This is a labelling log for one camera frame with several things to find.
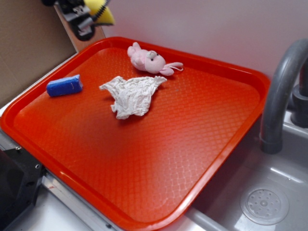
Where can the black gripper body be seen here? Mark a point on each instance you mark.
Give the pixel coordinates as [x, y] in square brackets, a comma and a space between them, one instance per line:
[77, 14]

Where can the yellow sponge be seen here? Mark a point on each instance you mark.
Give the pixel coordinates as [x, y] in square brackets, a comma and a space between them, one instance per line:
[100, 13]

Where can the blue sponge block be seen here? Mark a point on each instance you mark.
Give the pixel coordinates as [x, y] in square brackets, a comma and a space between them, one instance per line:
[64, 86]

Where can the wooden board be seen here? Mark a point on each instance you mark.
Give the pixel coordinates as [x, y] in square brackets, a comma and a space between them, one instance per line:
[80, 45]

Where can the cardboard panel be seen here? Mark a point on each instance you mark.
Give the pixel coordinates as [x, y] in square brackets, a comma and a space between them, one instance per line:
[33, 41]

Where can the pink plush bunny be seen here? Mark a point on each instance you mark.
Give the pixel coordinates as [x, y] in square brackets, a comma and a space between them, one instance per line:
[151, 61]

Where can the crumpled white cloth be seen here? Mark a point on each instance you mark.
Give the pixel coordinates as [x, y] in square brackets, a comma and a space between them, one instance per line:
[132, 96]

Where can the red plastic tray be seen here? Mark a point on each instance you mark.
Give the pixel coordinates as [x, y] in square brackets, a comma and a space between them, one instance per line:
[143, 172]

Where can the grey faucet spout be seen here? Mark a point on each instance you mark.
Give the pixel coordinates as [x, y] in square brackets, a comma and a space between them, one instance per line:
[289, 86]

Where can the grey toy sink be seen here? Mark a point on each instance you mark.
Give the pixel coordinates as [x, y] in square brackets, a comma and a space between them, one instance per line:
[217, 208]

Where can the sink drain cover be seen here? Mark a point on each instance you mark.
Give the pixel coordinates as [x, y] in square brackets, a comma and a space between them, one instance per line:
[264, 204]

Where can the black mounting bracket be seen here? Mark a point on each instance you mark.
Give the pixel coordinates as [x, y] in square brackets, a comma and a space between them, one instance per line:
[20, 180]

